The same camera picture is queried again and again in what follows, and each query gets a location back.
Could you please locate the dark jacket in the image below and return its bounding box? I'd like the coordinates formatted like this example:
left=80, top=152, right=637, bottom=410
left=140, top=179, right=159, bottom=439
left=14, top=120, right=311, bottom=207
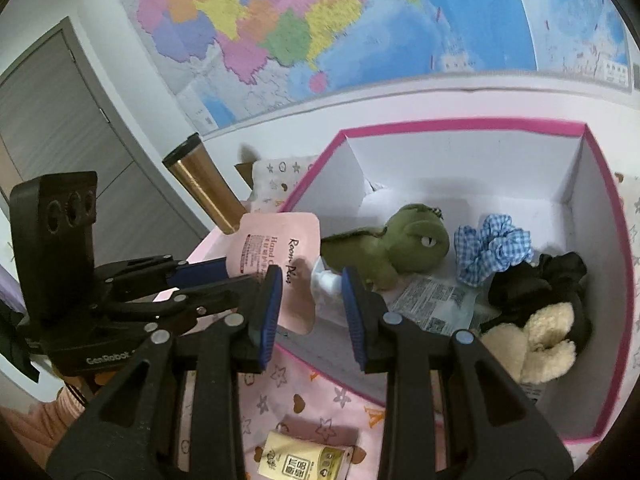
left=0, top=300, right=42, bottom=386

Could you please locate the blue gingham scrunchie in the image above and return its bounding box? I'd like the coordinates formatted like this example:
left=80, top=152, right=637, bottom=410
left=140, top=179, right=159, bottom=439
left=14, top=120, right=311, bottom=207
left=454, top=213, right=534, bottom=289

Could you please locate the clear printed packet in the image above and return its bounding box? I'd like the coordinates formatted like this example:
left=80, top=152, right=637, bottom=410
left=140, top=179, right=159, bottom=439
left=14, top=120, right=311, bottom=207
left=387, top=279, right=483, bottom=335

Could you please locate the green plush toy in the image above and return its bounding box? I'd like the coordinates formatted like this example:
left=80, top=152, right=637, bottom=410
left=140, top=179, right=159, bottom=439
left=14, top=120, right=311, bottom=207
left=320, top=203, right=451, bottom=292

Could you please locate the pink hand cream pouch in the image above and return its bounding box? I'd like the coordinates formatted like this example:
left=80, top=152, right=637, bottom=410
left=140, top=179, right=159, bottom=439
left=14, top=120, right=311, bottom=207
left=227, top=211, right=347, bottom=336

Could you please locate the black scrunchie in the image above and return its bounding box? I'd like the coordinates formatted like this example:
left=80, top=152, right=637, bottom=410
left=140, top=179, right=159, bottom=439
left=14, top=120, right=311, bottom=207
left=487, top=252, right=594, bottom=344

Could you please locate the brown board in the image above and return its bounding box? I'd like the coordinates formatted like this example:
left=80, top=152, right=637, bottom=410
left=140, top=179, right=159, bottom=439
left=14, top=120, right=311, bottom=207
left=235, top=160, right=257, bottom=192

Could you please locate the colourful wall map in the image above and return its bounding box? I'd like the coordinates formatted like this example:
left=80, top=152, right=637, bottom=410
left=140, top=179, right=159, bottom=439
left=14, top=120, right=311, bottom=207
left=116, top=0, right=633, bottom=136

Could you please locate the copper tumbler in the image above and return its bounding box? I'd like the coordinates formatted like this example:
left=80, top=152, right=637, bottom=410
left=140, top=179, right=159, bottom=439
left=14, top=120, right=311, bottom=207
left=162, top=132, right=248, bottom=236

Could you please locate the pink cardboard box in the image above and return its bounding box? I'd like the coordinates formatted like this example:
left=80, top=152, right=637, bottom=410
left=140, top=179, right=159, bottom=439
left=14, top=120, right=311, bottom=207
left=200, top=117, right=632, bottom=456

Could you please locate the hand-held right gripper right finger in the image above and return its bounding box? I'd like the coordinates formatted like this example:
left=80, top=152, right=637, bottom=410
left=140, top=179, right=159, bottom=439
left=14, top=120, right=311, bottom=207
left=341, top=266, right=576, bottom=480

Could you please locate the cream fluffy scrunchie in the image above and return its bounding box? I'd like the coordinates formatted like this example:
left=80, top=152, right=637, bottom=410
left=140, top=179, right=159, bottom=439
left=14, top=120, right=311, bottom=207
left=482, top=302, right=577, bottom=386

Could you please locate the person's left forearm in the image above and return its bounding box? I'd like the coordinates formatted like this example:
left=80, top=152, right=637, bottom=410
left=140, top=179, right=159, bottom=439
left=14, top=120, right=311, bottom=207
left=0, top=375, right=90, bottom=457

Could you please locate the small yellow box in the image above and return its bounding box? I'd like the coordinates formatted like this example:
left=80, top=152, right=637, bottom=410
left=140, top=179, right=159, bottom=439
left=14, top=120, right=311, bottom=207
left=257, top=430, right=357, bottom=480

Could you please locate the purple cloth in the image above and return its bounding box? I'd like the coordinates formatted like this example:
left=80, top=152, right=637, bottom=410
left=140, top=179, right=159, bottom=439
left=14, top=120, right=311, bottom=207
left=0, top=264, right=22, bottom=313

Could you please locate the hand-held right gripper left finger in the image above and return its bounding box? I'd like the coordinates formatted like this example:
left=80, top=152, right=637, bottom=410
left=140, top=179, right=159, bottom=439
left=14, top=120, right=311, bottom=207
left=45, top=265, right=283, bottom=480

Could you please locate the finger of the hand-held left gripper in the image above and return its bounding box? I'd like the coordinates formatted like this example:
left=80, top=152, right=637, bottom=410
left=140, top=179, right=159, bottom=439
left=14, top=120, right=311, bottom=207
left=95, top=255, right=231, bottom=302
left=107, top=275, right=262, bottom=333

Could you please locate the grey door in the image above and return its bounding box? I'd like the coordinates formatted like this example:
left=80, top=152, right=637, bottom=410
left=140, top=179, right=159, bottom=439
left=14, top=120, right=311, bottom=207
left=0, top=16, right=213, bottom=281

